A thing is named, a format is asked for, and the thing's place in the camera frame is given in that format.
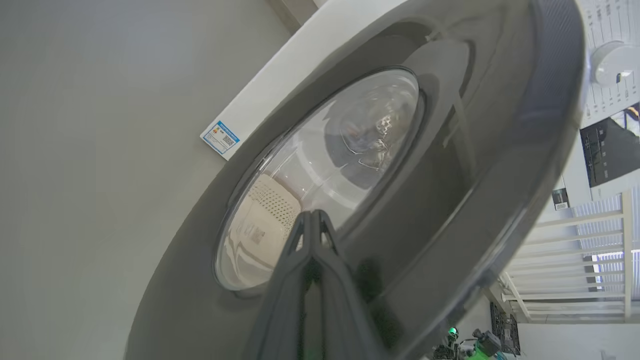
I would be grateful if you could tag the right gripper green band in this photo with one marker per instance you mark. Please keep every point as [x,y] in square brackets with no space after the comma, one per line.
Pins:
[482,347]

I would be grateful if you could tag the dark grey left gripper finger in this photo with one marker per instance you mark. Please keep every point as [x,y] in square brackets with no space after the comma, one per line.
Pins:
[282,310]

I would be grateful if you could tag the grey washing machine door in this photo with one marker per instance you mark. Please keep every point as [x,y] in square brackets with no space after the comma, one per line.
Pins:
[450,200]

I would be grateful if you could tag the white perforated laundry basket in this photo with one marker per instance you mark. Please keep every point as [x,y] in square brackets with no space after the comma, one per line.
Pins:
[265,220]

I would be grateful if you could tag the white washing machine body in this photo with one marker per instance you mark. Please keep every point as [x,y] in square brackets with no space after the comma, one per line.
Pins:
[300,65]

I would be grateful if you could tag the black metal rack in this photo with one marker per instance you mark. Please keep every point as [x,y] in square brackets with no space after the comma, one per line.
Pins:
[505,330]

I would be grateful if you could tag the blue white energy label sticker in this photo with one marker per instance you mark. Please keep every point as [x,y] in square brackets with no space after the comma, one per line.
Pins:
[220,137]

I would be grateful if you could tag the white slatted railing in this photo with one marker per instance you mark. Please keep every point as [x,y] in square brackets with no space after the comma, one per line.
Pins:
[575,260]

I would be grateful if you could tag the small black white label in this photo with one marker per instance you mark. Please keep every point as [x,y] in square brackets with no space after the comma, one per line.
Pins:
[561,199]

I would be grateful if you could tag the black washer display panel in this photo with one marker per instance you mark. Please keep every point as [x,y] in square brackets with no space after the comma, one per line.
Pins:
[607,150]

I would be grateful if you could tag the white washer control knob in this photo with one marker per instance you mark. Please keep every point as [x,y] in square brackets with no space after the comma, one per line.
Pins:
[612,62]

